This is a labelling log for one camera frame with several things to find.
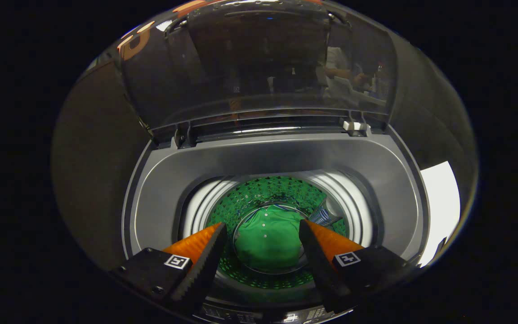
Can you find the white flat board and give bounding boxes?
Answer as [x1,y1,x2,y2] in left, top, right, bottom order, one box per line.
[418,161,461,267]

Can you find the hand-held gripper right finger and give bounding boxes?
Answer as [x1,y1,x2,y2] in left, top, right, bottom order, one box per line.
[298,219,421,315]

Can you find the green polo shirt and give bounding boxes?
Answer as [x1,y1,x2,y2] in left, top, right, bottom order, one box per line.
[234,207,307,272]

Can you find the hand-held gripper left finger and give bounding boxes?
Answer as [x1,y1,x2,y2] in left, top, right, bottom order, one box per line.
[108,222,228,315]

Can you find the grey washing machine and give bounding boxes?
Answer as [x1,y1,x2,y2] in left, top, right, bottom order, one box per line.
[121,128,431,324]

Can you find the dark transparent washing machine lid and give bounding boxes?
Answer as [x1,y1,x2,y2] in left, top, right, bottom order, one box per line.
[117,1,398,145]

